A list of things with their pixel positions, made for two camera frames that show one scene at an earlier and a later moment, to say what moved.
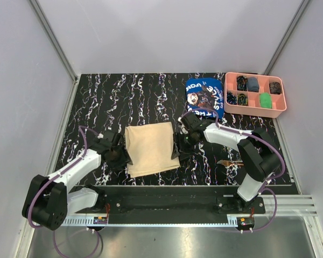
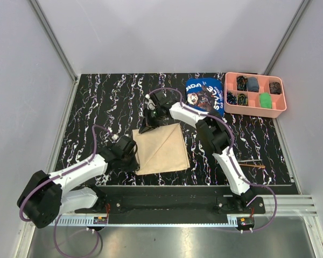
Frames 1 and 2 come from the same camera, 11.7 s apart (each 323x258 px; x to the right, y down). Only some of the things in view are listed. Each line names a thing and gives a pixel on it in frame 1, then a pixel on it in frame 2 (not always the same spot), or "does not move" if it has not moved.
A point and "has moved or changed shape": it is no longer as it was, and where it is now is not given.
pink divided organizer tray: x=253 y=94 does not move
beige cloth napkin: x=149 y=147 has moved or changed shape
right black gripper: x=177 y=137 → x=145 y=126
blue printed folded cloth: x=205 y=93 does not move
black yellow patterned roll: x=242 y=100 does not move
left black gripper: x=124 y=159 → x=134 y=166
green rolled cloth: x=265 y=100 does not move
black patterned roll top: x=241 y=83 does not move
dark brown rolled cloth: x=274 y=87 does not move
